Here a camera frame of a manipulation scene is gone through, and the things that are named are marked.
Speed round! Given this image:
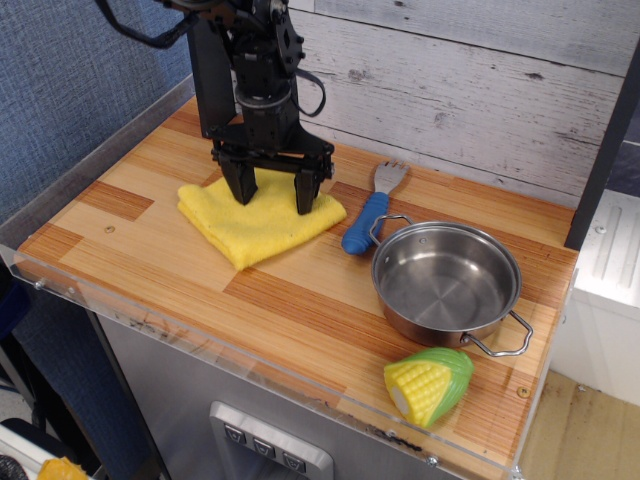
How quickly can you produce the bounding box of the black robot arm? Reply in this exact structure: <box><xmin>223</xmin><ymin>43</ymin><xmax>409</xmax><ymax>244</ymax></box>
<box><xmin>166</xmin><ymin>1</ymin><xmax>334</xmax><ymax>215</ymax></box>

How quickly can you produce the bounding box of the black braided hose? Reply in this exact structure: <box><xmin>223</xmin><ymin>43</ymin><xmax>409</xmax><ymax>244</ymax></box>
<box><xmin>0</xmin><ymin>454</ymin><xmax>32</xmax><ymax>480</ymax></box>

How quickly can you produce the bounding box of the white ridged side cabinet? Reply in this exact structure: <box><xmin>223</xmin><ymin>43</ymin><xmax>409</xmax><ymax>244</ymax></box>
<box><xmin>551</xmin><ymin>190</ymin><xmax>639</xmax><ymax>405</ymax></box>

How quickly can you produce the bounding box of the silver dispenser button panel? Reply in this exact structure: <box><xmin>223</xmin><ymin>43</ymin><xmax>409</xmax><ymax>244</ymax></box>
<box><xmin>209</xmin><ymin>401</ymin><xmax>334</xmax><ymax>479</ymax></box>

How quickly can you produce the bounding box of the black right upright post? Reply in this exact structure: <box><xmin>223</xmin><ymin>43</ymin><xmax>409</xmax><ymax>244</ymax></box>
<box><xmin>564</xmin><ymin>48</ymin><xmax>639</xmax><ymax>251</ymax></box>

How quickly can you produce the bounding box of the toy corn cob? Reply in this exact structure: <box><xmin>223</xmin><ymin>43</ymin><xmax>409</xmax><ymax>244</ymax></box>
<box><xmin>383</xmin><ymin>347</ymin><xmax>474</xmax><ymax>429</ymax></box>

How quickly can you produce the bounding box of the stainless steel pot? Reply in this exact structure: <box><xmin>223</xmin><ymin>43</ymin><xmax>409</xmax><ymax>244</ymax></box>
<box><xmin>369</xmin><ymin>221</ymin><xmax>534</xmax><ymax>358</ymax></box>

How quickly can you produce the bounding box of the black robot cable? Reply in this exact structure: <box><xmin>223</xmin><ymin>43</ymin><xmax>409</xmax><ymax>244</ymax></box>
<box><xmin>94</xmin><ymin>0</ymin><xmax>327</xmax><ymax>119</ymax></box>

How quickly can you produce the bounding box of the black left upright post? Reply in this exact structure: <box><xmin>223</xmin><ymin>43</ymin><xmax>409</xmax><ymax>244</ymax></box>
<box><xmin>187</xmin><ymin>19</ymin><xmax>236</xmax><ymax>138</ymax></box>

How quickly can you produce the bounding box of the yellow toy on floor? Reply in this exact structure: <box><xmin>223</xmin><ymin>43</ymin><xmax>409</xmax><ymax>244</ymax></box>
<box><xmin>37</xmin><ymin>457</ymin><xmax>88</xmax><ymax>480</ymax></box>

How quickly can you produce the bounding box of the yellow cloth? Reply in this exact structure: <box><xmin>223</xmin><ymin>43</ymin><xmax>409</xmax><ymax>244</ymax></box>
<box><xmin>178</xmin><ymin>169</ymin><xmax>347</xmax><ymax>271</ymax></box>

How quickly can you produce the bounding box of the blue handled metal fork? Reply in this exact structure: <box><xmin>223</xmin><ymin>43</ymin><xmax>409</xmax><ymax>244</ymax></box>
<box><xmin>341</xmin><ymin>160</ymin><xmax>410</xmax><ymax>255</ymax></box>

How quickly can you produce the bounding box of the clear acrylic table guard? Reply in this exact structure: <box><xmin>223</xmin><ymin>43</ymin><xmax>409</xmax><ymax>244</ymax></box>
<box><xmin>1</xmin><ymin>80</ymin><xmax>577</xmax><ymax>479</ymax></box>

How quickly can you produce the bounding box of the black upright post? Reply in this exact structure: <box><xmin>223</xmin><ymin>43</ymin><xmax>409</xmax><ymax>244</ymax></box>
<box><xmin>564</xmin><ymin>48</ymin><xmax>639</xmax><ymax>251</ymax></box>
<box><xmin>187</xmin><ymin>19</ymin><xmax>236</xmax><ymax>138</ymax></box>

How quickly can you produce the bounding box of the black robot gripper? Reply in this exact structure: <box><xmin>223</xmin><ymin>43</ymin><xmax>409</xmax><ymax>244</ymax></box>
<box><xmin>211</xmin><ymin>92</ymin><xmax>335</xmax><ymax>215</ymax></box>

